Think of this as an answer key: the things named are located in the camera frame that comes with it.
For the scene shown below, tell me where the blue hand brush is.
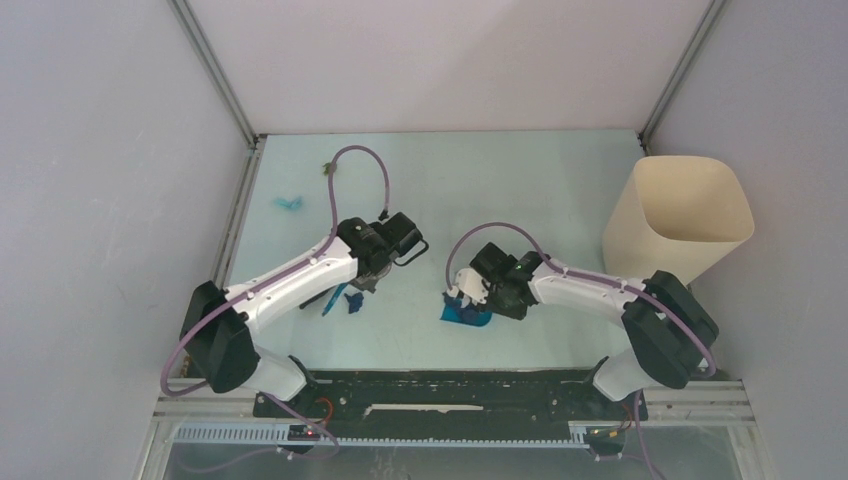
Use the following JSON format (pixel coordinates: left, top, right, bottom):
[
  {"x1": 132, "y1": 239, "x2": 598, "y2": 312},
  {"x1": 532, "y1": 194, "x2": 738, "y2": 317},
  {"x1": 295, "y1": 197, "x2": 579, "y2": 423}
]
[{"x1": 321, "y1": 283, "x2": 348, "y2": 317}]

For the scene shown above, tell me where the blue dustpan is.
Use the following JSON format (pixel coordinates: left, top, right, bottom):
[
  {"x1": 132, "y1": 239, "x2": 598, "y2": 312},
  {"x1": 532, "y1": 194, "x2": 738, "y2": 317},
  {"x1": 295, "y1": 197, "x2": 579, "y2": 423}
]
[{"x1": 440, "y1": 294, "x2": 493, "y2": 327}]

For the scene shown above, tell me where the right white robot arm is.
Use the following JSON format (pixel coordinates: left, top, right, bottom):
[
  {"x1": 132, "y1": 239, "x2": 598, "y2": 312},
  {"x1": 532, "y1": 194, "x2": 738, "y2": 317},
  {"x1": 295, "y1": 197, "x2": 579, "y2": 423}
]
[{"x1": 449, "y1": 242, "x2": 719, "y2": 418}]

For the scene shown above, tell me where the blue paper scrap near left arm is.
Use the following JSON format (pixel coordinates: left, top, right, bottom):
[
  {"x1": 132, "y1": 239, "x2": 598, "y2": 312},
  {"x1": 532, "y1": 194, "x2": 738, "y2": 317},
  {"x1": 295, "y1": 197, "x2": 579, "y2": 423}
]
[{"x1": 344, "y1": 292, "x2": 364, "y2": 314}]

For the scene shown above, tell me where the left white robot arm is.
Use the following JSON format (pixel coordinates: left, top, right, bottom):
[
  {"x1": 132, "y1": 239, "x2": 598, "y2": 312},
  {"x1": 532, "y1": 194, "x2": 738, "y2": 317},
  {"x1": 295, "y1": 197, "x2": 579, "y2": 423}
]
[{"x1": 180, "y1": 213, "x2": 429, "y2": 417}]

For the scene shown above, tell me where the dark blue paper scrap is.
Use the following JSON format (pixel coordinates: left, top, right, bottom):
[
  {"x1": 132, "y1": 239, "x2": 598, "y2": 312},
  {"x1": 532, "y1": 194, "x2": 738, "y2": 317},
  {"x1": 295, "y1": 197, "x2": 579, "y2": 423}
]
[{"x1": 460, "y1": 309, "x2": 491, "y2": 327}]

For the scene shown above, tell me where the teal paper scrap left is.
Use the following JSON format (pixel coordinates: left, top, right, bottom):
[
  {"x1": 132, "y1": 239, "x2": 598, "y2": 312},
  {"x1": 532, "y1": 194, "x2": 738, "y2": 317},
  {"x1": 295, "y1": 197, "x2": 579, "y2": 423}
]
[{"x1": 272, "y1": 196, "x2": 303, "y2": 212}]

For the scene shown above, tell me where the cream waste bin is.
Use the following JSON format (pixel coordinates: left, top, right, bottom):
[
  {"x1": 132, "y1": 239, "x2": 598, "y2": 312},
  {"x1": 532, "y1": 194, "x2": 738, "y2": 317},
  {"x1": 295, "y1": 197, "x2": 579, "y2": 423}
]
[{"x1": 602, "y1": 155, "x2": 755, "y2": 285}]

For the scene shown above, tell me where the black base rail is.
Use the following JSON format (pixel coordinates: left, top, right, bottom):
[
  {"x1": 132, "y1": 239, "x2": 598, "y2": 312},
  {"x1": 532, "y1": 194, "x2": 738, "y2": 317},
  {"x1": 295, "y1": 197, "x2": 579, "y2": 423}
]
[{"x1": 253, "y1": 369, "x2": 648, "y2": 440}]

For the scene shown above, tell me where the left aluminium frame post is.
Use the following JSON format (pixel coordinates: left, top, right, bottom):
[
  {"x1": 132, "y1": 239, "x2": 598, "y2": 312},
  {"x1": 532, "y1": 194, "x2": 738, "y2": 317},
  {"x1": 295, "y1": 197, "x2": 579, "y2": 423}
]
[{"x1": 167, "y1": 0, "x2": 259, "y2": 149}]

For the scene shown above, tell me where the aluminium frame post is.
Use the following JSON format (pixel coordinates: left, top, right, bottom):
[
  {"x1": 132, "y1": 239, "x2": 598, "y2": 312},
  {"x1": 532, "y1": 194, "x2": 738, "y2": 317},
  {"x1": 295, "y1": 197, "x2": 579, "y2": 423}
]
[
  {"x1": 167, "y1": 0, "x2": 259, "y2": 149},
  {"x1": 638, "y1": 0, "x2": 730, "y2": 155}
]

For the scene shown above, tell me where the white cable duct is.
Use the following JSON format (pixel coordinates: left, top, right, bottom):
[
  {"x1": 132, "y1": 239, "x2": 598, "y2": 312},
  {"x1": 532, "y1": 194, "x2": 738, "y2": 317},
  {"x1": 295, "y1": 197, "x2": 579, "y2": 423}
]
[{"x1": 172, "y1": 422, "x2": 602, "y2": 449}]

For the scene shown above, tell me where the right aluminium frame post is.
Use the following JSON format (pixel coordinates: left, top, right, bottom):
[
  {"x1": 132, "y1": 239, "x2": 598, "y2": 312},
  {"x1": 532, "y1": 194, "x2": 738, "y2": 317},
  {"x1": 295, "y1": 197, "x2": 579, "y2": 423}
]
[{"x1": 638, "y1": 0, "x2": 730, "y2": 155}]

